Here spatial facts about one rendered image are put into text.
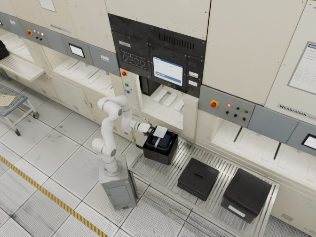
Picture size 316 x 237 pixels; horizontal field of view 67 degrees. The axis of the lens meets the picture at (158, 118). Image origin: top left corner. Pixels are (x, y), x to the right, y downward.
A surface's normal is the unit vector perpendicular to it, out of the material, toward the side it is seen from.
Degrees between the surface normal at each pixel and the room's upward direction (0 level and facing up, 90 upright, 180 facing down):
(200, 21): 89
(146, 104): 0
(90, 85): 0
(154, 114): 0
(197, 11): 89
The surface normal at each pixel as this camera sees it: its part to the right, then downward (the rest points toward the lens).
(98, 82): -0.05, -0.65
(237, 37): -0.54, 0.66
